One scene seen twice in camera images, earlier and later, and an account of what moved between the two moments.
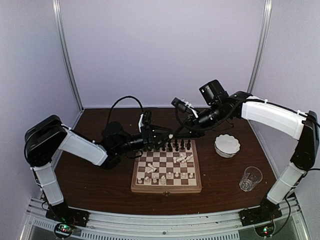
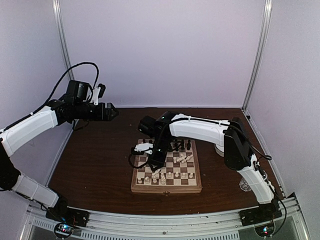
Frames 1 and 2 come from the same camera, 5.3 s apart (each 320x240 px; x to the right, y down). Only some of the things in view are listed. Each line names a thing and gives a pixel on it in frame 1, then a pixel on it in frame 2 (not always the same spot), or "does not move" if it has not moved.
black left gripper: x=149 y=136 -> x=104 y=116
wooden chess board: x=173 y=168 does not move
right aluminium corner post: x=268 y=11 does not move
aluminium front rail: x=108 y=225 does not move
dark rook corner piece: x=188 y=145 does not move
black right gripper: x=196 y=130 -> x=158 y=161
